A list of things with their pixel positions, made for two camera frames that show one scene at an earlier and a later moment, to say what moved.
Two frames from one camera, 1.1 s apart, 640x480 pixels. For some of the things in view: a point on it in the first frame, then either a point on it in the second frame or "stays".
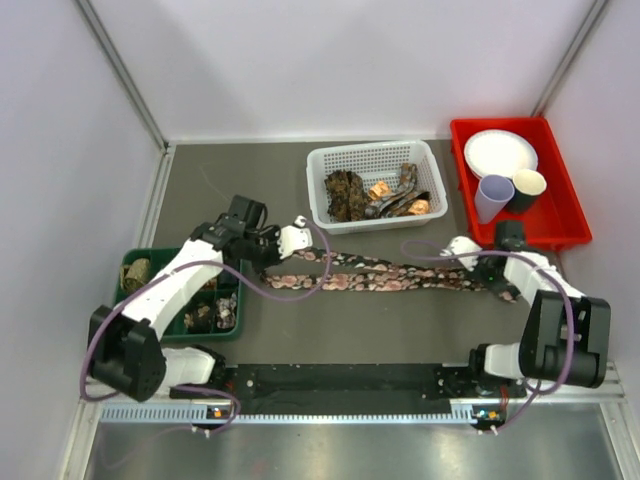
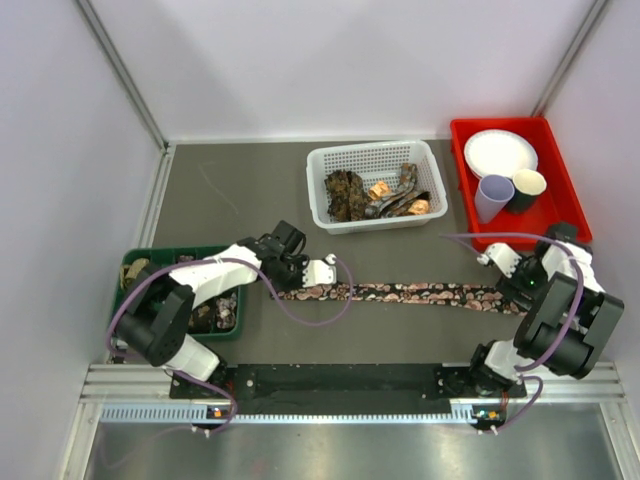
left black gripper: [275, 236] to [297, 284]
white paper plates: [499, 152] stays
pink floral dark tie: [379, 275] to [472, 298]
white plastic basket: [378, 163] stays
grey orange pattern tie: [385, 202] stays
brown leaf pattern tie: [347, 196] stays
